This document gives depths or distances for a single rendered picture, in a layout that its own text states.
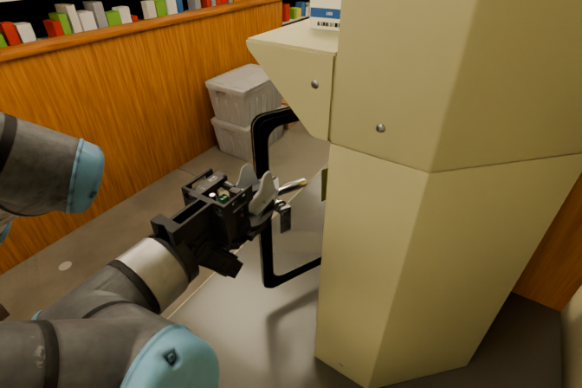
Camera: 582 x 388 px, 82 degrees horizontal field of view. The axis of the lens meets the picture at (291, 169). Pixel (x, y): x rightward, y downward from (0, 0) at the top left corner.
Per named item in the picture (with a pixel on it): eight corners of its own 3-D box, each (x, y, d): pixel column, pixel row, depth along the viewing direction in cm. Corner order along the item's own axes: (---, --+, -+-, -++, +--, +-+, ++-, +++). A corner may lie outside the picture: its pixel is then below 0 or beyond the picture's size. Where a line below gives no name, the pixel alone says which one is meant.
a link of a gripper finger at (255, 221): (282, 203, 48) (242, 241, 42) (282, 211, 49) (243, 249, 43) (256, 191, 50) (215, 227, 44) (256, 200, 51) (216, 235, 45)
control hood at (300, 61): (412, 67, 61) (425, 7, 55) (328, 144, 38) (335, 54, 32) (353, 58, 66) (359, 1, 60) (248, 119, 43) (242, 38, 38)
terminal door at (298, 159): (374, 237, 84) (405, 80, 61) (264, 291, 71) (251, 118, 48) (371, 236, 84) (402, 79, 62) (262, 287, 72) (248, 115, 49)
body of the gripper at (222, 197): (257, 183, 42) (184, 242, 34) (261, 232, 47) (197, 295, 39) (212, 164, 46) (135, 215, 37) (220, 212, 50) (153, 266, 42)
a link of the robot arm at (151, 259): (167, 326, 36) (120, 290, 39) (198, 294, 39) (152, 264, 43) (151, 281, 31) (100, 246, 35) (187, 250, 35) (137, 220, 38)
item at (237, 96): (287, 106, 312) (287, 70, 293) (246, 131, 270) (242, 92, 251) (252, 96, 331) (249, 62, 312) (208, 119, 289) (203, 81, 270)
